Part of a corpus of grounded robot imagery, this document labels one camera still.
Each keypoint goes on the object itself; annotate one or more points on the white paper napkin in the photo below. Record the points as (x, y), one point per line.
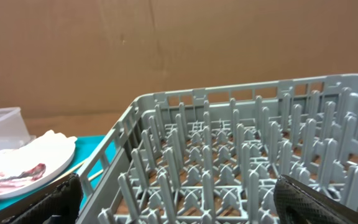
(52, 149)

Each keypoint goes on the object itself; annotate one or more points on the wooden chopstick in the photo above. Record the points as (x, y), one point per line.
(71, 170)
(97, 174)

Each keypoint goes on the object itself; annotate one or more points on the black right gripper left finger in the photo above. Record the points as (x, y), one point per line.
(61, 205)

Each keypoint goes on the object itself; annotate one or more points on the red snack wrapper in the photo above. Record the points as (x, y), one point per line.
(20, 176)

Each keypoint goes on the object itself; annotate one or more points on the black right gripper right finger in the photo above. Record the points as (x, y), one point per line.
(296, 203)

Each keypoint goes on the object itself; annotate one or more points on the grey plastic dish rack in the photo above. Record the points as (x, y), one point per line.
(213, 155)

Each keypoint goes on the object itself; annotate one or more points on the large white round plate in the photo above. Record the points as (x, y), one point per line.
(9, 192)

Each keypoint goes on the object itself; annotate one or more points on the clear plastic waste bin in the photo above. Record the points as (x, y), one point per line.
(13, 131)

